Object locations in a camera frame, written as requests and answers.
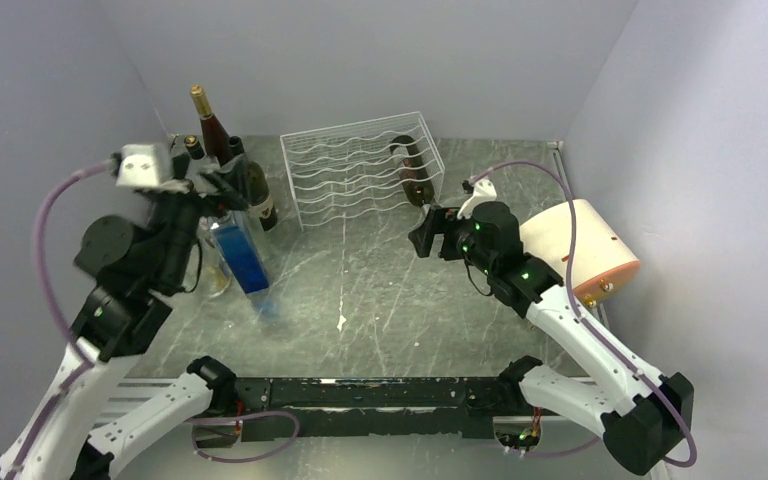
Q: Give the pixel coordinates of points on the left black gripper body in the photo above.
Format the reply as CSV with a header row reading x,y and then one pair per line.
x,y
188,204

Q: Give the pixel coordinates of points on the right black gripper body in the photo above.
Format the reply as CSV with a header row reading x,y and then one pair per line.
x,y
458,240

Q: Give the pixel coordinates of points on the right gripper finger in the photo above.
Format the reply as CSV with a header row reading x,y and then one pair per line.
x,y
439,217
422,238

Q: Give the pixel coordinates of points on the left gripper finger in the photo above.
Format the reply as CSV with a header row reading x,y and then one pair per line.
x,y
214,203
235,179

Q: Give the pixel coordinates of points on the dark green wine bottle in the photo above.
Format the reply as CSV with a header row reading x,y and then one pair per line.
x,y
257,193

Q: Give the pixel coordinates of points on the dark red wine bottle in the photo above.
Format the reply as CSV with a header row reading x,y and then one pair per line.
x,y
215,137

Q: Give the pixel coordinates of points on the dark bottle silver cap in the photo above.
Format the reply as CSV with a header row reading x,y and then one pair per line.
x,y
412,171

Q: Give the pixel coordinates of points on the clear bottle orange label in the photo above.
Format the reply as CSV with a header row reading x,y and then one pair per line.
x,y
195,149

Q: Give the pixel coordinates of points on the blue vodka bottle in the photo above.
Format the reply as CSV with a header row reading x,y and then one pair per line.
x,y
240,253

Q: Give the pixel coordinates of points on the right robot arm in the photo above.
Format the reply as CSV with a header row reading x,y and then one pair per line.
x,y
638,413

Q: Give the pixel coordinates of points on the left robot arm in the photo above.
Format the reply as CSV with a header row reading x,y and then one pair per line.
x,y
135,269

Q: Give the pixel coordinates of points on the cream cylindrical container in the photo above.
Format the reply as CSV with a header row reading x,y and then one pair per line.
x,y
577,235

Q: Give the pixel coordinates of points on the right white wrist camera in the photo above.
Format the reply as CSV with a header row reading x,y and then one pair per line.
x,y
480,191

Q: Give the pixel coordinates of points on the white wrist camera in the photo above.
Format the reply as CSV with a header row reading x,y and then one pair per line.
x,y
144,166
480,191

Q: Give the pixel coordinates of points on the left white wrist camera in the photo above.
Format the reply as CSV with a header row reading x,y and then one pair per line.
x,y
144,166

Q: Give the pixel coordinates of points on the white wire wine rack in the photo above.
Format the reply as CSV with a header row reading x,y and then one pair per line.
x,y
346,171

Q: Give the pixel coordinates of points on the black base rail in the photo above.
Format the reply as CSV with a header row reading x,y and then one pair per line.
x,y
472,407

